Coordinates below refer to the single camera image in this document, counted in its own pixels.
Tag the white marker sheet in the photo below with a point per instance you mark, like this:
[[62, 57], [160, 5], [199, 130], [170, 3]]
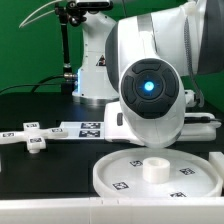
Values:
[[84, 130]]

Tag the white cross-shaped table base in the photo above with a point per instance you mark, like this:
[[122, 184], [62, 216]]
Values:
[[34, 137]]

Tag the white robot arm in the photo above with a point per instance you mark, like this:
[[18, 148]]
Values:
[[137, 63]]

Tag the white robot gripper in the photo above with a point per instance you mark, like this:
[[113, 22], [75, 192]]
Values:
[[197, 127]]

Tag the white round table top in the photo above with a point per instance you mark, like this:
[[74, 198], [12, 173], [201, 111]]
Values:
[[147, 173]]

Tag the white front rail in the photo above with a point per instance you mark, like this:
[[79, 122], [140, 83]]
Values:
[[113, 211]]

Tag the white block at right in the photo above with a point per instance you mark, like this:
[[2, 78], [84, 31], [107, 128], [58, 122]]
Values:
[[216, 159]]

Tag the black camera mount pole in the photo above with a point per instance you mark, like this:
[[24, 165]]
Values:
[[74, 15]]

